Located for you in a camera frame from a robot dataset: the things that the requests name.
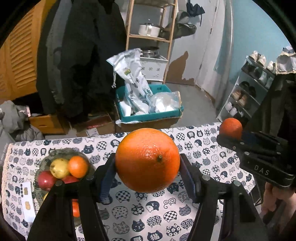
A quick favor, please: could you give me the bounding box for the dark folded umbrella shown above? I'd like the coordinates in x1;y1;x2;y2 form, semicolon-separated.
186;0;205;17

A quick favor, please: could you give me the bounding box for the white sticker card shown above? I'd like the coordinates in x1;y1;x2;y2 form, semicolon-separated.
19;181;36;223

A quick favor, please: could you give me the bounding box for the metal shoe rack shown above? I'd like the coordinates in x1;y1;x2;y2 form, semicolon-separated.
216;55;276;126

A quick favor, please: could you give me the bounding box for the olive hanging bag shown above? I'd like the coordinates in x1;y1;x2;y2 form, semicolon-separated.
173;11;197;39

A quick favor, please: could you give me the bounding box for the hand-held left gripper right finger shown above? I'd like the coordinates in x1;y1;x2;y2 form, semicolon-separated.
179;153;267;241

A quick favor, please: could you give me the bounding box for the group of shoes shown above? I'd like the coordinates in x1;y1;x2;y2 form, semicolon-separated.
224;50;276;118

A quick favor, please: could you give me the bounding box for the yellow-green pear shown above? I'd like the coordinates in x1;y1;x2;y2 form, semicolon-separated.
50;158;70;179

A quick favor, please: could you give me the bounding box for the wooden drawer box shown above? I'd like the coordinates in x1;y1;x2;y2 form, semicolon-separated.
28;113;70;135

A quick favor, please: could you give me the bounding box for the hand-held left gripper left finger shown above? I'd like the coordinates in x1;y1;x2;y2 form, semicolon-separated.
27;153;120;241

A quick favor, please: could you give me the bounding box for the brown cardboard box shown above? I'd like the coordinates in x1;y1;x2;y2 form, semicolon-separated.
114;113;182;133

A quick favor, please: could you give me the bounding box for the black jacket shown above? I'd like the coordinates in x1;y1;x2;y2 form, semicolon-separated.
35;0;59;114

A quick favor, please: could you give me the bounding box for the green glass bowl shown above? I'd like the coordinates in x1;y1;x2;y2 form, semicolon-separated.
33;148;96;228

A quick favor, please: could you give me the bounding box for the large red apple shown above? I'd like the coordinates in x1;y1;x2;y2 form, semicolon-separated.
38;171;57;192

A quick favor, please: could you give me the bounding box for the grey padded jacket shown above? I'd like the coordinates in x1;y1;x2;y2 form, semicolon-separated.
0;100;46;142

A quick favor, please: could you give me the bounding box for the steel pot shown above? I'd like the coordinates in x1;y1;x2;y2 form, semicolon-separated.
141;46;160;57

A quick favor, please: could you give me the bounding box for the clear plastic bag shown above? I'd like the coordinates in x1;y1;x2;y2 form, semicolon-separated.
148;91;181;114

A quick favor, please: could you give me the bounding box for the white patterned storage box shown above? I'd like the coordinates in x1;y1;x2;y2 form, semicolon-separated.
139;56;170;82

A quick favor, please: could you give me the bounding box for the white cooking pot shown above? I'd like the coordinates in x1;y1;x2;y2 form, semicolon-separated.
138;23;162;38

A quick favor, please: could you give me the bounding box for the large orange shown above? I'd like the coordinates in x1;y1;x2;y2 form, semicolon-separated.
115;128;181;193

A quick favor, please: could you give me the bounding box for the grey metal pole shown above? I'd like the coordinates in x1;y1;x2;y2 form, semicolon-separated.
215;0;234;110

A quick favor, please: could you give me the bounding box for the lace-trimmed cloth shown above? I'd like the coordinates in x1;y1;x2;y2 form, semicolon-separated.
275;46;296;75

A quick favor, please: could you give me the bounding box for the dark hanging garment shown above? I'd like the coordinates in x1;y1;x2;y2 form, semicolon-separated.
245;74;296;138

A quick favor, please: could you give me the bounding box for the wooden shelf rack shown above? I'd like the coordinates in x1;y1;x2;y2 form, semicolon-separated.
125;0;179;84

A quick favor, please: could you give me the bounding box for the teal plastic crate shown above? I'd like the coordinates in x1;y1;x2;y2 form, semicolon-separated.
115;83;185;123

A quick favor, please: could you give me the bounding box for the cardboard box with red label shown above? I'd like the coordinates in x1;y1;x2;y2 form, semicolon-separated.
76;114;115;138

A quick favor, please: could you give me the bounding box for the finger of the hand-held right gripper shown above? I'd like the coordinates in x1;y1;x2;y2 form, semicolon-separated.
216;135;281;158
242;131;287;149

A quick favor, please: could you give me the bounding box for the small red apple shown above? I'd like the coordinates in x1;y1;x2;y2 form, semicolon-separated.
61;175;80;184

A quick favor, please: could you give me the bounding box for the wooden louvered wardrobe door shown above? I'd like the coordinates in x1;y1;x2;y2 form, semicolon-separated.
0;44;12;103
5;5;45;93

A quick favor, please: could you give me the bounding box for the printed white plastic bag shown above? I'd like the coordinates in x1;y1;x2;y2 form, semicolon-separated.
106;48;154;115

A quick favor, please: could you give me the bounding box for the person's right hand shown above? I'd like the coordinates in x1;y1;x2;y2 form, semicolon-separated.
261;182;296;213

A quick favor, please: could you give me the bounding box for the cat print tablecloth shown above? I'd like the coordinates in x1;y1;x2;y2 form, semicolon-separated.
2;122;258;241

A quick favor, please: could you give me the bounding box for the grey door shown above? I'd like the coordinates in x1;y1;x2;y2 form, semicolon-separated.
195;0;226;93

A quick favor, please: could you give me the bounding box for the long black coat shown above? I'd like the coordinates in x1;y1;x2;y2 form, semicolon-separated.
58;0;127;121

